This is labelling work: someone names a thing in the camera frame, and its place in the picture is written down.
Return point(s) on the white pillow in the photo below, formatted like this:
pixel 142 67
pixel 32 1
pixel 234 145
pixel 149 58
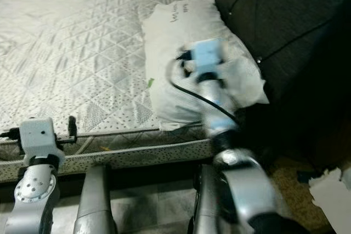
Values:
pixel 170 42

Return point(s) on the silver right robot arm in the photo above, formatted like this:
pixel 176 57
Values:
pixel 252 190

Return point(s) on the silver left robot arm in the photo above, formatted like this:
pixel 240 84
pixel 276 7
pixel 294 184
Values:
pixel 35 195

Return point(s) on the silver left robot leg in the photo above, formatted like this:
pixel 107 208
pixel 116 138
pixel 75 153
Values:
pixel 96 201

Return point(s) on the silver robot leg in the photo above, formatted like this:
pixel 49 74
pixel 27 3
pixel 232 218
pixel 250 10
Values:
pixel 96 201
pixel 205 201

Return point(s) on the grey quilted mattress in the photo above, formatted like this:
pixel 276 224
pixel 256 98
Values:
pixel 77 42

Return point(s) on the dark tufted headboard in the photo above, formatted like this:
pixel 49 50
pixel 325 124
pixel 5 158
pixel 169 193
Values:
pixel 290 15

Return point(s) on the silver right robot leg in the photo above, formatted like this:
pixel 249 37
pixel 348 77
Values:
pixel 205 201

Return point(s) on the brown textured floor mat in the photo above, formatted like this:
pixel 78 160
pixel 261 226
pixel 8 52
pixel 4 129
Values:
pixel 288 201

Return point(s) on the white crumpled paper sheet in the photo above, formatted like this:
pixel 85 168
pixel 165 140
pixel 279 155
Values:
pixel 332 201

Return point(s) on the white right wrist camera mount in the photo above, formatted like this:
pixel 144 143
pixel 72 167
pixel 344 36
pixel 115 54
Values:
pixel 207 58

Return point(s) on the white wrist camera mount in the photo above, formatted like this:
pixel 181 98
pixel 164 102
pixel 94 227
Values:
pixel 207 58
pixel 41 138

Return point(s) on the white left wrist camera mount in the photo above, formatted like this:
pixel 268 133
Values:
pixel 41 138

